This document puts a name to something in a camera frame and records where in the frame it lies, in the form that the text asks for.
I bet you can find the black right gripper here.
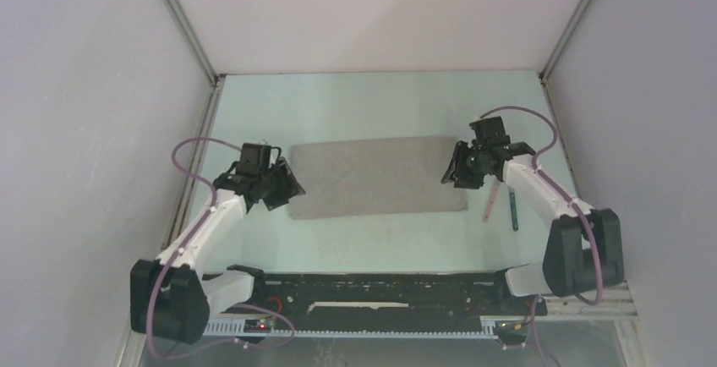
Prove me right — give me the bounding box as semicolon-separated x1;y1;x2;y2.
441;141;490;191

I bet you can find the grey cloth napkin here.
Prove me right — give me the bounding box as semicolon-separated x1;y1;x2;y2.
288;136;468;220

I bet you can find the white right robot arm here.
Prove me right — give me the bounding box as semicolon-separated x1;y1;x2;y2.
441;117;624;315

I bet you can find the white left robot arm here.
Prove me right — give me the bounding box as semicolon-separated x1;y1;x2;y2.
129;143;305;344

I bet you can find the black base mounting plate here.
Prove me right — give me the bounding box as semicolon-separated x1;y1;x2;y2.
215;271;550;333

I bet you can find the left small circuit board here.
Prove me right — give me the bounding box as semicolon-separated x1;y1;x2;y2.
243;319;274;334

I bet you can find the small circuit board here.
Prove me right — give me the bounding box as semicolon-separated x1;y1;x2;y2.
243;319;274;334
495;321;532;332

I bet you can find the right small circuit board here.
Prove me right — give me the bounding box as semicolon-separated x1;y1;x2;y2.
495;321;532;332

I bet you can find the fork with pink handle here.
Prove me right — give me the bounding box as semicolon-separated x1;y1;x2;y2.
482;180;501;222

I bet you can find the knife with teal handle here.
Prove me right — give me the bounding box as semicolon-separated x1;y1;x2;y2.
508;188;519;232

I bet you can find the white slotted cable duct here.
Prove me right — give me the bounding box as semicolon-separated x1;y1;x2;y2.
203;318;496;339

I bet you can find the left aluminium frame post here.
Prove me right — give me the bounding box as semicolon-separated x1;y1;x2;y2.
162;0;219;87

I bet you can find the aluminium frame post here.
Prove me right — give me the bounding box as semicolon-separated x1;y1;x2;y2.
539;0;593;85
162;0;219;87

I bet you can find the right aluminium frame post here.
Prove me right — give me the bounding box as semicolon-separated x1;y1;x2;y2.
539;0;593;85

